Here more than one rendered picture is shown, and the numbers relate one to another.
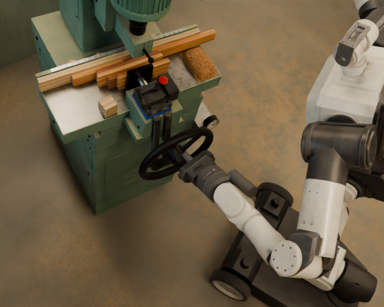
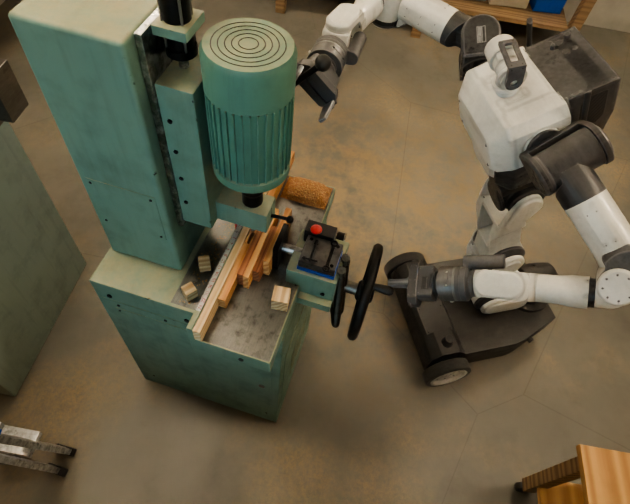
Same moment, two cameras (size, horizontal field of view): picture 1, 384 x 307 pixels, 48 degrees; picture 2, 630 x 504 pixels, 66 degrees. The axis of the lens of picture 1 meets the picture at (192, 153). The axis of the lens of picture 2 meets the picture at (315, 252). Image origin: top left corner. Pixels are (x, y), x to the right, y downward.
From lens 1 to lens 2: 58 cm
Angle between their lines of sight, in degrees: 17
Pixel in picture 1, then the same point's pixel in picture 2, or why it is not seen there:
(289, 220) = not seen: hidden behind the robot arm
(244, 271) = (453, 349)
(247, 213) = (529, 281)
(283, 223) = not seen: hidden behind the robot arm
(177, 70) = (296, 214)
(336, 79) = (503, 106)
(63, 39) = (146, 273)
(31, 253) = not seen: outside the picture
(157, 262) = (368, 411)
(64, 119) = (253, 346)
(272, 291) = (483, 345)
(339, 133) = (570, 147)
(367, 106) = (559, 109)
